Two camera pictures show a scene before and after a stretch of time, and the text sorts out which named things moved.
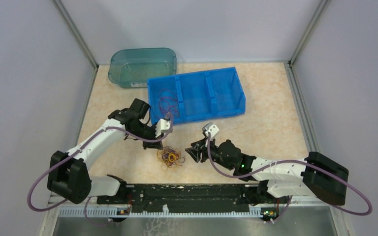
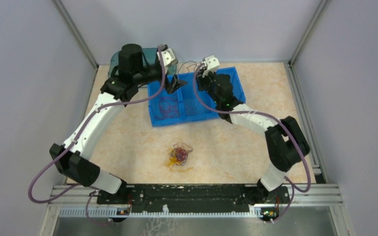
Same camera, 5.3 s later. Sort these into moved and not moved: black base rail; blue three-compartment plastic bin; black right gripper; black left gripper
Moved: black left gripper; black right gripper
Not moved: blue three-compartment plastic bin; black base rail
